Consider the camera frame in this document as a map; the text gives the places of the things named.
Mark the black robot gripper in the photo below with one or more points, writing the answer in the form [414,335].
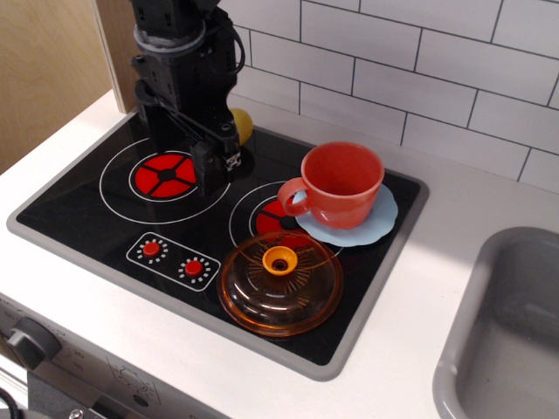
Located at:
[189,80]

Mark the red plastic cup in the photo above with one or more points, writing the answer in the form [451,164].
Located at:
[337,186]

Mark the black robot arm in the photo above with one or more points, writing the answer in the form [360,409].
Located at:
[176,19]

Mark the light blue plate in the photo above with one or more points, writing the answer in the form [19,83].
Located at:
[379,223]

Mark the yellow toy potato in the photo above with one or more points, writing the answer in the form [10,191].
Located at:
[244,124]

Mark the black toy stovetop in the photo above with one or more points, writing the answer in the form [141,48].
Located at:
[130,212]

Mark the orange transparent pot lid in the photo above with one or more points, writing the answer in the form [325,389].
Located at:
[281,284]

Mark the wooden side panel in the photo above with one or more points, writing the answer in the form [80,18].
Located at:
[58,58]

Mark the grey oven front panel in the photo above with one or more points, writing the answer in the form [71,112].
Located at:
[100,380]

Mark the grey oven knob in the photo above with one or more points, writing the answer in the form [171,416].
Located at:
[32,343]

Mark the grey sink basin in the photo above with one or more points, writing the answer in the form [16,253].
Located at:
[500,358]

